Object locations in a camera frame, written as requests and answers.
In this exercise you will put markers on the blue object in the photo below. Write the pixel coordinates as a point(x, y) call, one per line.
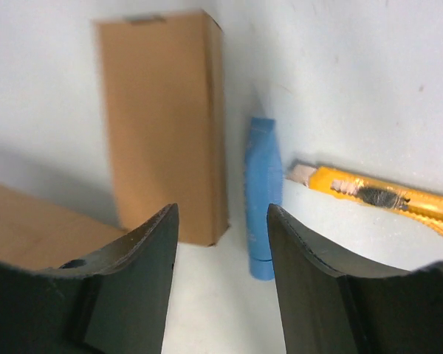
point(263, 185)

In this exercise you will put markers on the brown cardboard express box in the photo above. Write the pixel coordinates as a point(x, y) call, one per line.
point(36, 234)

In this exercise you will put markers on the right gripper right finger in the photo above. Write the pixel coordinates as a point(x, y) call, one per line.
point(335, 301)

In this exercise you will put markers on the yellow utility knife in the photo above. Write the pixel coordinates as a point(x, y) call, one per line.
point(418, 205)

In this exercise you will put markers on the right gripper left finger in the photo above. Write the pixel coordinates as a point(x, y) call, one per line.
point(112, 300)

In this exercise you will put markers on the small cardboard box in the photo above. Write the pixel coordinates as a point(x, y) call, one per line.
point(163, 86)

